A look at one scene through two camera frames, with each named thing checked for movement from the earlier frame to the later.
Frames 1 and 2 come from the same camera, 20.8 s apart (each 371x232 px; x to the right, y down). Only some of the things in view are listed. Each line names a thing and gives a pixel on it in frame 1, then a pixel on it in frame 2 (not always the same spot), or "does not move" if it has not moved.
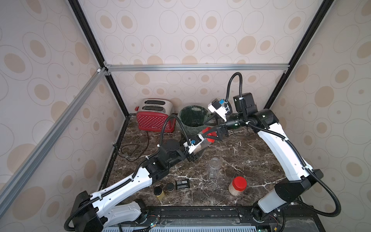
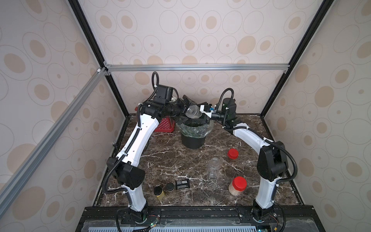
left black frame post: [77, 8] does not move
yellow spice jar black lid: [159, 193] does not move
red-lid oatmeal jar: [207, 141] to [193, 111]
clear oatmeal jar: [214, 164] does not move
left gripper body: [182, 153] to [176, 109]
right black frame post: [299, 53] does not move
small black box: [182, 184] does not move
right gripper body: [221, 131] to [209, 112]
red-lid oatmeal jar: [238, 185] does not move
